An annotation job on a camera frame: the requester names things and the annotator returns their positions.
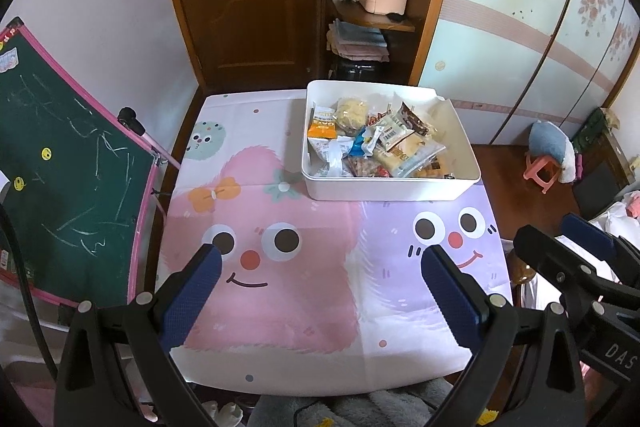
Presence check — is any folded towels stack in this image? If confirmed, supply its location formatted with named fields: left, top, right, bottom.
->
left=327, top=19, right=390, bottom=62

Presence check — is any yellow puffs packet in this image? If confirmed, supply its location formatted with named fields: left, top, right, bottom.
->
left=335, top=97, right=371, bottom=130

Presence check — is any clear bread bag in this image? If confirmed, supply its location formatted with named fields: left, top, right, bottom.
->
left=375, top=134, right=447, bottom=178

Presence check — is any pink plastic stool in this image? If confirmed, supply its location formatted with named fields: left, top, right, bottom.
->
left=523, top=154, right=562, bottom=194

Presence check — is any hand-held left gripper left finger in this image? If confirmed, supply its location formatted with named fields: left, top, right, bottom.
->
left=54, top=243, right=223, bottom=427

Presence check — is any dark wooden cabinet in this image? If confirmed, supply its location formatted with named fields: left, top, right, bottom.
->
left=570, top=107, right=632, bottom=208

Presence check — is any dark brown snack packet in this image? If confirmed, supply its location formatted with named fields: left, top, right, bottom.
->
left=397, top=102, right=436, bottom=138

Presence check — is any clear mixed nut packet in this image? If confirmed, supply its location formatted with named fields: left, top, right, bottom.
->
left=345, top=157, right=393, bottom=178

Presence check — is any wooden bedpost knob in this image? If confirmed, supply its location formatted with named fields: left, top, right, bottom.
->
left=514, top=264, right=537, bottom=304

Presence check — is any grey fleece cloth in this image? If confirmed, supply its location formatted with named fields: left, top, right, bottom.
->
left=247, top=377, right=451, bottom=427

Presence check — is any white plastic storage bin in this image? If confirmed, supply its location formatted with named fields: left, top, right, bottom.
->
left=300, top=79, right=482, bottom=202

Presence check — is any thin black cable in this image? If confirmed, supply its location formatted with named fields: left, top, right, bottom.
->
left=292, top=404, right=323, bottom=427

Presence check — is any pink easel rod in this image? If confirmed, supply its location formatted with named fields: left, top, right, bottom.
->
left=117, top=107, right=182, bottom=170

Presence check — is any white black snack bag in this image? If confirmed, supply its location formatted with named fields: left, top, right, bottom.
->
left=310, top=138, right=353, bottom=178

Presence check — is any blue white cushion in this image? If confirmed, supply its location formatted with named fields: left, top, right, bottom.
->
left=529, top=120, right=576, bottom=182

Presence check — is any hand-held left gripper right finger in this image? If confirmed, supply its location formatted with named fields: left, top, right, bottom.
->
left=421, top=244, right=586, bottom=427

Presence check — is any floral wardrobe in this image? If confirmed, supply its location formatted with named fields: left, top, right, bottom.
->
left=417, top=0, right=640, bottom=145

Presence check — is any cartoon printed tablecloth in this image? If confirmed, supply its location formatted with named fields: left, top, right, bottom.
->
left=159, top=89, right=513, bottom=398

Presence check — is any black appliance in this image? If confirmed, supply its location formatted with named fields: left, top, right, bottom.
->
left=331, top=59, right=388, bottom=82

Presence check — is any thick black cable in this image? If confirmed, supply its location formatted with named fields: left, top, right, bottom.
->
left=0, top=202, right=58, bottom=383

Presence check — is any green chalkboard pink frame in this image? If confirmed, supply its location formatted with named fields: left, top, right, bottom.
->
left=0, top=17, right=161, bottom=308

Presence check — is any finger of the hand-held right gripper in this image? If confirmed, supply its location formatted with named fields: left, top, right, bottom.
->
left=560, top=213, right=640, bottom=285
left=514, top=225, right=640, bottom=323

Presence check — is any pink white bedding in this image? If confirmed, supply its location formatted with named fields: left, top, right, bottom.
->
left=590, top=189, right=640, bottom=253

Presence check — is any blue foil snack packet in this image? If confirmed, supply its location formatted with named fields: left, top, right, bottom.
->
left=348, top=130, right=381, bottom=158

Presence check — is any beige snack packet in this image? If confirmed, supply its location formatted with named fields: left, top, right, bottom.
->
left=372, top=114, right=416, bottom=148

